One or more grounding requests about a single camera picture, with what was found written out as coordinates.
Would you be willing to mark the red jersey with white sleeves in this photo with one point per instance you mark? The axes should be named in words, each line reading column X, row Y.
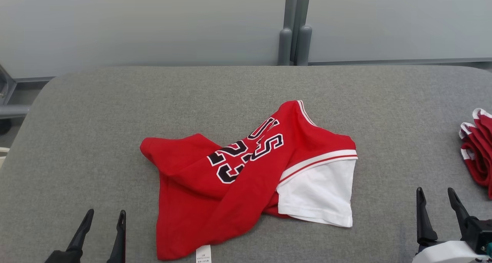
column 230, row 201

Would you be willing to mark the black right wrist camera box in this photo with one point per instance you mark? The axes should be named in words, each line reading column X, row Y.
column 480, row 232

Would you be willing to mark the white curved object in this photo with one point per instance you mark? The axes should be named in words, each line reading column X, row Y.
column 3, row 157

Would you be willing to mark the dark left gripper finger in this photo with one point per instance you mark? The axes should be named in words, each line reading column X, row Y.
column 82, row 232
column 119, row 240

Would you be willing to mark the grey partition post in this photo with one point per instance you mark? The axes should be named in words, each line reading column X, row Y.
column 303, row 40
column 286, row 36

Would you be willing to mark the black castor wheel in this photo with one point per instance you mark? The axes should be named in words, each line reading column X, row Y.
column 4, row 126

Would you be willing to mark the grey partition base rail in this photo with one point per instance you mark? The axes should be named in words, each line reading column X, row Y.
column 403, row 61
column 34, row 79

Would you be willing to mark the red shorts with white stripes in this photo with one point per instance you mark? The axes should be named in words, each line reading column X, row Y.
column 478, row 155

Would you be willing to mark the grey metal frame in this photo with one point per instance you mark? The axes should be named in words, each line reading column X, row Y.
column 9, row 101

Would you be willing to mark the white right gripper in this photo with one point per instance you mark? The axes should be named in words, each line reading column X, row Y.
column 446, row 253

